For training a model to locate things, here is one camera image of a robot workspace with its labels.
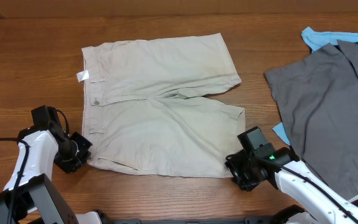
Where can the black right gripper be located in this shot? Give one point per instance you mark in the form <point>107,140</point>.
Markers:
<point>234,165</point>

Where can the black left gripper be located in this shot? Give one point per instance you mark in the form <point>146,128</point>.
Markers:
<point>68,166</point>

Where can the beige cotton shorts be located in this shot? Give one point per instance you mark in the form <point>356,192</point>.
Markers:
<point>149,107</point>

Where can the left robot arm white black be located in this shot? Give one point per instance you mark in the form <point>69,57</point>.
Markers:
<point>30,188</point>

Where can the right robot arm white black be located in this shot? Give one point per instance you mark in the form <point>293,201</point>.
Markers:
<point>287,173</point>

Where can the grey shirt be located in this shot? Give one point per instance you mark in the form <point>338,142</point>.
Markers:
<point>338,167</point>

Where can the light blue garment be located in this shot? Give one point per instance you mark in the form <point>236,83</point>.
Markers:
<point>325,39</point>

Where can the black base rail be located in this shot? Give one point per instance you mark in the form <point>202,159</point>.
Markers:
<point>280,218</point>

